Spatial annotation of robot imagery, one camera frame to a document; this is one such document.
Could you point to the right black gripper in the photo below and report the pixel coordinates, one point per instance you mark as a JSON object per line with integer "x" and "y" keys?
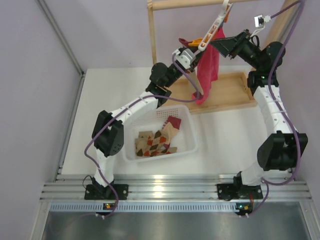
{"x": 225, "y": 46}

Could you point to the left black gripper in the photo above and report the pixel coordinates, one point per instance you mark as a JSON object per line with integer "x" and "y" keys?
{"x": 197, "y": 56}

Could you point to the orange end clothespin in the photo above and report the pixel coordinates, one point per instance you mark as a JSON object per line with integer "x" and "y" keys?
{"x": 195, "y": 43}

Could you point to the striped beige maroon sock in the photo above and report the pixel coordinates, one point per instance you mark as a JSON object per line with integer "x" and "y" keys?
{"x": 193, "y": 73}

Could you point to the white plastic clip hanger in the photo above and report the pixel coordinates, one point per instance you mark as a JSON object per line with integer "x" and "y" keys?
{"x": 217, "y": 24}

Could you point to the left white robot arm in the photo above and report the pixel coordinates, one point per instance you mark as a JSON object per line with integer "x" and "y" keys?
{"x": 108, "y": 138}

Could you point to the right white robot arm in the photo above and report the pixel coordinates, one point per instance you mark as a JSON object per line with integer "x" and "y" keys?
{"x": 284, "y": 146}

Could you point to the pink towel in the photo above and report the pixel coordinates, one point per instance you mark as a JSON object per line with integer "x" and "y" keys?
{"x": 207, "y": 71}

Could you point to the orange upper clothespin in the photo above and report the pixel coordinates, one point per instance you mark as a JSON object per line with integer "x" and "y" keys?
{"x": 227, "y": 12}

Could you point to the wooden drying rack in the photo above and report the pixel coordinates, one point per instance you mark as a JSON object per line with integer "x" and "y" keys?
{"x": 230, "y": 90}

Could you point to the white plastic basket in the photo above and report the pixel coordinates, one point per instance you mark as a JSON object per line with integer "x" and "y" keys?
{"x": 154, "y": 120}

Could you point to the argyle beige brown sock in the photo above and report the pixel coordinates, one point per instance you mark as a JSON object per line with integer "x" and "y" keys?
{"x": 141, "y": 144}

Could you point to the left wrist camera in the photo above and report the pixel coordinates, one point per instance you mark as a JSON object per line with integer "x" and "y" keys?
{"x": 184, "y": 57}

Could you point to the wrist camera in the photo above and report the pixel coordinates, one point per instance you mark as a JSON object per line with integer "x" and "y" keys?
{"x": 259, "y": 23}
{"x": 184, "y": 57}

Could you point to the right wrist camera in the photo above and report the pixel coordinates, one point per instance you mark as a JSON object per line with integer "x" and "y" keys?
{"x": 259, "y": 23}

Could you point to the aluminium mounting rail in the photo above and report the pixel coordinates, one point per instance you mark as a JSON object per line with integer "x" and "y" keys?
{"x": 165, "y": 193}

